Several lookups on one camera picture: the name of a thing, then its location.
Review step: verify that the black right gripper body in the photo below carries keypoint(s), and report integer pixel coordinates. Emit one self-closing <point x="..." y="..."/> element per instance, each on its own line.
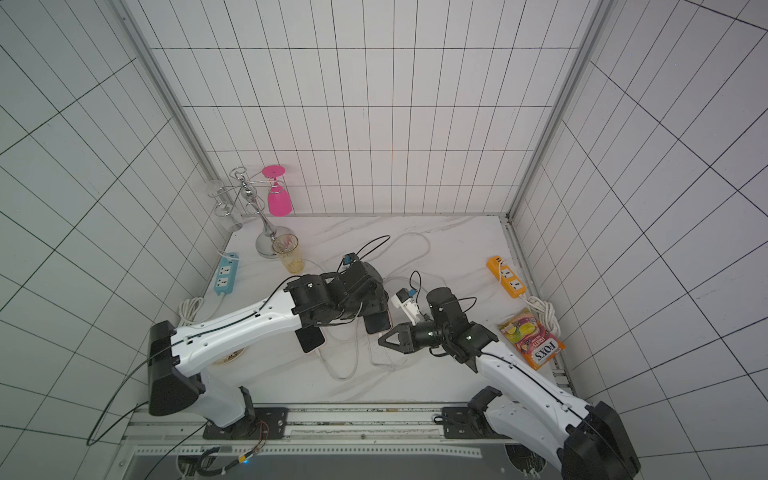
<point x="414" y="336"/>

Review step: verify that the orange power strip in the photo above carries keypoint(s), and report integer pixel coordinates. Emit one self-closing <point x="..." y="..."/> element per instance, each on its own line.
<point x="506" y="277"/>

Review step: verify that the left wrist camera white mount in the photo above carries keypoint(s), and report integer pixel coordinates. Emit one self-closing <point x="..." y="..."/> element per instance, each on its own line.
<point x="346" y="261"/>

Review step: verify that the red bowl on plate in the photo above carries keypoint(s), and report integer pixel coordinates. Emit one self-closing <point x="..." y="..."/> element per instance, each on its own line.
<point x="232" y="356"/>

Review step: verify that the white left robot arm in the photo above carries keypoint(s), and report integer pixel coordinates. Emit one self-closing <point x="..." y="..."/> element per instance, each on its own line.
<point x="179" y="357"/>

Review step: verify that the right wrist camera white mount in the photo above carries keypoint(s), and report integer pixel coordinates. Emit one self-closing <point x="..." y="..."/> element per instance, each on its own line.
<point x="405" y="301"/>

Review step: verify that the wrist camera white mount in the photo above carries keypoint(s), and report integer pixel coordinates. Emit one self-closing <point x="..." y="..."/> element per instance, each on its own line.
<point x="346" y="261"/>
<point x="405" y="301"/>

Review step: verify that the teal power strip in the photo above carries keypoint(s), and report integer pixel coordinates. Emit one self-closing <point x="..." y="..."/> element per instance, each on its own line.
<point x="225" y="274"/>

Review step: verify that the colourful candy bag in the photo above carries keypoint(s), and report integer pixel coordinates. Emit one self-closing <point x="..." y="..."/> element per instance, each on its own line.
<point x="535" y="342"/>

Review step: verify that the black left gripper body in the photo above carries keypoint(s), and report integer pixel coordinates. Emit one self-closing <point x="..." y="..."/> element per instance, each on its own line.
<point x="374" y="304"/>

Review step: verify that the pink wine glass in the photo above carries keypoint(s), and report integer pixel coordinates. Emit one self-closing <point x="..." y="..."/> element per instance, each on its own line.
<point x="278" y="198"/>

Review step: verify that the metal base rail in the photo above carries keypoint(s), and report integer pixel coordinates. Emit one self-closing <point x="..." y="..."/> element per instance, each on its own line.
<point x="421" y="429"/>

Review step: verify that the yellow tinted drinking glass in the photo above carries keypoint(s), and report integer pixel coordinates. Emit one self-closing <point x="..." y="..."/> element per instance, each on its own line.
<point x="287" y="249"/>

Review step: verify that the clear wine glass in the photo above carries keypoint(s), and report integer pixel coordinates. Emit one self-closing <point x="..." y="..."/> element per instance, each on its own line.
<point x="225" y="211"/>

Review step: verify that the chrome glass holder stand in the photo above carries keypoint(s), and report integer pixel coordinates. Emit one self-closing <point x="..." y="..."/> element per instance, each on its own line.
<point x="249" y="195"/>

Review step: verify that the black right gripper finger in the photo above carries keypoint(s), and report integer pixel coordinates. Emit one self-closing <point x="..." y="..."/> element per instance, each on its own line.
<point x="401" y="347"/>
<point x="400" y="334"/>

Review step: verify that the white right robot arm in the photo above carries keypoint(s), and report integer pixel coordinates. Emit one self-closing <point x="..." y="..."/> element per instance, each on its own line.
<point x="581" y="440"/>

